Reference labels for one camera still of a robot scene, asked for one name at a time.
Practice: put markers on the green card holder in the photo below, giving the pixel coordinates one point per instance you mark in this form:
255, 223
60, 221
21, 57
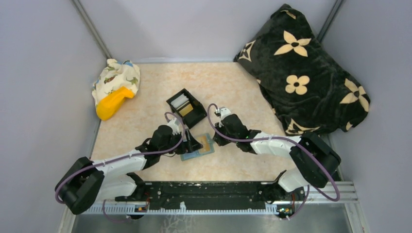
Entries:
200, 145

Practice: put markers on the black floral blanket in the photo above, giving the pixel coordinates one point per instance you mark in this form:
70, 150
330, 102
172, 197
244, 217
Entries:
307, 90

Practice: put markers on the white card in box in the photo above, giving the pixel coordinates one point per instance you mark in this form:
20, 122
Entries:
179, 101

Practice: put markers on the yellow plastic object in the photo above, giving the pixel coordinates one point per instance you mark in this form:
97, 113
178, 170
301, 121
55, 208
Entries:
109, 105

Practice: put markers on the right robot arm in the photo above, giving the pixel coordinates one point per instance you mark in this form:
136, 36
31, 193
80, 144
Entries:
315, 161

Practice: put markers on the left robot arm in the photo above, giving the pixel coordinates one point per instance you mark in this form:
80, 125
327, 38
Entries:
87, 182

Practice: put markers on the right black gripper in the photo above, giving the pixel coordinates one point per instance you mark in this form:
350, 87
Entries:
223, 136

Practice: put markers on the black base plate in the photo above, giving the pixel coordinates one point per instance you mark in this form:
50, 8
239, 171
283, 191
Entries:
211, 195

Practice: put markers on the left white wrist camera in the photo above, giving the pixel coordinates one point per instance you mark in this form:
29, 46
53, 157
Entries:
175, 124

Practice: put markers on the black plastic box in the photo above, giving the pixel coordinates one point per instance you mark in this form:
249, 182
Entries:
196, 115

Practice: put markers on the dinosaur print cloth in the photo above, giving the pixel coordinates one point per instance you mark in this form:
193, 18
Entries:
115, 76

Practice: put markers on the aluminium frame rail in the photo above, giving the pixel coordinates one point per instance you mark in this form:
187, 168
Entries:
282, 208

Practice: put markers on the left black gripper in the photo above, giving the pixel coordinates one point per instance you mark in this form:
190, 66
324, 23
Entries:
187, 143

